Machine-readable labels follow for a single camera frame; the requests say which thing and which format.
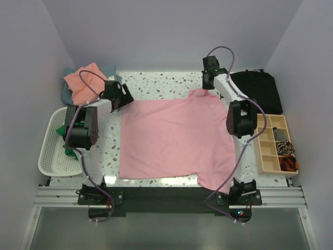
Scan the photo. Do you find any pink t shirt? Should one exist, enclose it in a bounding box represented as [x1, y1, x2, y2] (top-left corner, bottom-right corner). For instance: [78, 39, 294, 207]
[119, 89, 236, 193]

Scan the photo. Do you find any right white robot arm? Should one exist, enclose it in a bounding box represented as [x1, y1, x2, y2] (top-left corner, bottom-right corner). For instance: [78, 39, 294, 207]
[202, 55, 258, 186]

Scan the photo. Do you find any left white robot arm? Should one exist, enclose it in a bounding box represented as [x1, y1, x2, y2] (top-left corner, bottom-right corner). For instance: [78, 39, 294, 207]
[62, 80, 134, 186]

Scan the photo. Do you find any teal folded t shirt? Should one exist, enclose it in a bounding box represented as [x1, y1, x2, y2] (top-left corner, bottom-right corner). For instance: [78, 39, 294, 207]
[61, 65, 122, 105]

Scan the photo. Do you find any salmon folded t shirt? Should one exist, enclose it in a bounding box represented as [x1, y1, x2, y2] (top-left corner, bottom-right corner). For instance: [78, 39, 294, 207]
[64, 63, 107, 105]

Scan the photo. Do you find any black folded garment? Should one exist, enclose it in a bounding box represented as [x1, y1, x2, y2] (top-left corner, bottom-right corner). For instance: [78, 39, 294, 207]
[230, 70, 283, 115]

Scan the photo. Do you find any green t shirt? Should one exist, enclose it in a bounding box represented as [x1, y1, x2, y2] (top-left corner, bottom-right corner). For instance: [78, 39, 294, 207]
[56, 124, 80, 159]

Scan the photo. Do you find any white plastic laundry basket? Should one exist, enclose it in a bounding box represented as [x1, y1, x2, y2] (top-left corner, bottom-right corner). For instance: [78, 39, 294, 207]
[38, 107, 82, 177]

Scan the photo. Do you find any grey item in tray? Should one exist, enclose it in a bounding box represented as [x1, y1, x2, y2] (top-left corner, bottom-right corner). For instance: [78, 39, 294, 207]
[273, 127, 288, 141]

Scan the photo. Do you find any patterned black item in tray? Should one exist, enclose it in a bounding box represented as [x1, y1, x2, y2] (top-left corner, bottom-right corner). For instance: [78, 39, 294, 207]
[276, 141, 295, 156]

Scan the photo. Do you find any wooden compartment tray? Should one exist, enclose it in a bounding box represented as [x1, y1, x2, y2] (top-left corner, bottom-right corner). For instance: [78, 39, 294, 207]
[254, 114, 298, 177]

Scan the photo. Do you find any orange black item in tray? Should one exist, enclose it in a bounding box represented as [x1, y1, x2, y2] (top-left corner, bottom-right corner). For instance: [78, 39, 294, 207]
[279, 156, 299, 172]

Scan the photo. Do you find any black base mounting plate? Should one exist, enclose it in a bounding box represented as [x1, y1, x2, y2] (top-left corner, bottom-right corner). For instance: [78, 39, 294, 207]
[76, 186, 263, 221]

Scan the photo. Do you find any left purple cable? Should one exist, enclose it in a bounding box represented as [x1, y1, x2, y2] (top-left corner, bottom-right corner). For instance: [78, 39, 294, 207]
[63, 70, 117, 223]

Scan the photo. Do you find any aluminium rail frame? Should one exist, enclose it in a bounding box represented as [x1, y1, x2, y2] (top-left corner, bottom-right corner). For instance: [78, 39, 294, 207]
[33, 186, 308, 208]

